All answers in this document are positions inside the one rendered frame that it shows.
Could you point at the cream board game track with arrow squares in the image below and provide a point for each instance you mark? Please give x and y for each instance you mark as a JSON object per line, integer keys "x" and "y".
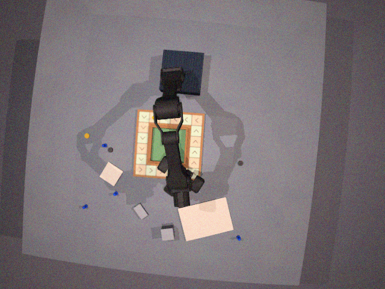
{"x": 157, "y": 150}

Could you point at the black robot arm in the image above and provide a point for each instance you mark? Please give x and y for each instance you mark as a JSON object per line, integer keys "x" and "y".
{"x": 178, "y": 183}

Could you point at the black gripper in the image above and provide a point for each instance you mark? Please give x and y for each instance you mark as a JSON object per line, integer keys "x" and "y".
{"x": 196, "y": 184}

